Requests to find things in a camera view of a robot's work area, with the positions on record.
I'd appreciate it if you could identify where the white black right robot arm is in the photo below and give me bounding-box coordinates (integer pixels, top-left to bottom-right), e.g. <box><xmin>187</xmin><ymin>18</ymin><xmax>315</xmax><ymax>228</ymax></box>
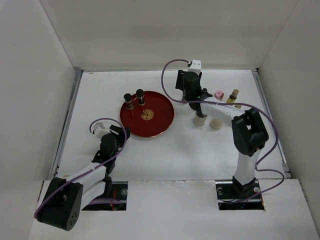
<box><xmin>175</xmin><ymin>70</ymin><xmax>269</xmax><ymax>199</ymax></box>

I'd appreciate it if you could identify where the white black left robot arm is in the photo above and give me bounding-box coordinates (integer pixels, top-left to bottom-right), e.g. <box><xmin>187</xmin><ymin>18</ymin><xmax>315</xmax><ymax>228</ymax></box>
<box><xmin>34</xmin><ymin>125</ymin><xmax>131</xmax><ymax>231</ymax></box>

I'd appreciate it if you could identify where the pink-cap spice jar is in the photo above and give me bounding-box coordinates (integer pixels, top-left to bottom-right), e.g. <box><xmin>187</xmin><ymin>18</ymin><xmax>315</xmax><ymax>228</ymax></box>
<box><xmin>214</xmin><ymin>90</ymin><xmax>224</xmax><ymax>101</ymax></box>

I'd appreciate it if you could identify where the back black-knob spice jar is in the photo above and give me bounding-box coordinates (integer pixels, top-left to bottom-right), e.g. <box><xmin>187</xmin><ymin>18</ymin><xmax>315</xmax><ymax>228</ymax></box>
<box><xmin>193</xmin><ymin>112</ymin><xmax>207</xmax><ymax>126</ymax></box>

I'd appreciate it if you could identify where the red round tray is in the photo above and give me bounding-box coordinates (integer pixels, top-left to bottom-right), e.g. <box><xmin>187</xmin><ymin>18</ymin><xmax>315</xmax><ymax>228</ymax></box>
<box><xmin>119</xmin><ymin>90</ymin><xmax>175</xmax><ymax>138</ymax></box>

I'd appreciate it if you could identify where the back yellow sauce bottle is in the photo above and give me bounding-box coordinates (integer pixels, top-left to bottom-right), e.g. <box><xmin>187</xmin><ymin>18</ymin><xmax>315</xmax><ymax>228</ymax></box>
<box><xmin>226</xmin><ymin>89</ymin><xmax>239</xmax><ymax>104</ymax></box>

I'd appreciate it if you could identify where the yellow-cap spice jar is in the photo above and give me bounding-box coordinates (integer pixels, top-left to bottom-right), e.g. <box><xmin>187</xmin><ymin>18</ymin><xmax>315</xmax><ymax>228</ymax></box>
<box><xmin>210</xmin><ymin>119</ymin><xmax>223</xmax><ymax>130</ymax></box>

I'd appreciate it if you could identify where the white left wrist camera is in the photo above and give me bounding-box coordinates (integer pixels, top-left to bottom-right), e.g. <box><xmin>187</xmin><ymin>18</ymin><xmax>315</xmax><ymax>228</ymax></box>
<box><xmin>92</xmin><ymin>122</ymin><xmax>108</xmax><ymax>139</ymax></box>

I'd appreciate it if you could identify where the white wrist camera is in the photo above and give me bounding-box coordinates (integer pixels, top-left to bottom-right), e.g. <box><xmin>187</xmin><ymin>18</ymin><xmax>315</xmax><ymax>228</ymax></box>
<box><xmin>92</xmin><ymin>122</ymin><xmax>108</xmax><ymax>139</ymax></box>
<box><xmin>187</xmin><ymin>59</ymin><xmax>202</xmax><ymax>76</ymax></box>

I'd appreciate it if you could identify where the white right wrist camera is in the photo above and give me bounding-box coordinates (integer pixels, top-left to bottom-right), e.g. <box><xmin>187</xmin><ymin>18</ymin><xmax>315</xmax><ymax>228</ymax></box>
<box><xmin>187</xmin><ymin>59</ymin><xmax>202</xmax><ymax>76</ymax></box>

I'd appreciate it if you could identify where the left metal table rail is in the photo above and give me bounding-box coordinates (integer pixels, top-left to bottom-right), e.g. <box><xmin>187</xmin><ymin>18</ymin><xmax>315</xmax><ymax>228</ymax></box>
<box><xmin>48</xmin><ymin>67</ymin><xmax>84</xmax><ymax>179</ymax></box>

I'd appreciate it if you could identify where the metal table rail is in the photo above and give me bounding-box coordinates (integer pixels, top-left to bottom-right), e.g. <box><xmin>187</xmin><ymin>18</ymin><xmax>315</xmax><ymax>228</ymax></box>
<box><xmin>48</xmin><ymin>67</ymin><xmax>84</xmax><ymax>179</ymax></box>
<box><xmin>252</xmin><ymin>68</ymin><xmax>292</xmax><ymax>179</ymax></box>

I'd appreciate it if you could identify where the right metal table rail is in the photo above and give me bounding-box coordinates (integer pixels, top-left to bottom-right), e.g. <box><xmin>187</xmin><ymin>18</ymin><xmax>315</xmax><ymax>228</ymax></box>
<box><xmin>252</xmin><ymin>68</ymin><xmax>292</xmax><ymax>179</ymax></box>

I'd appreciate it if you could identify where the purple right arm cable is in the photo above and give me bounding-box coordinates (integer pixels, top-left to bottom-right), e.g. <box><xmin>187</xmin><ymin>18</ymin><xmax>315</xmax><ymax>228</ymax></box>
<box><xmin>161</xmin><ymin>58</ymin><xmax>286</xmax><ymax>201</ymax></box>

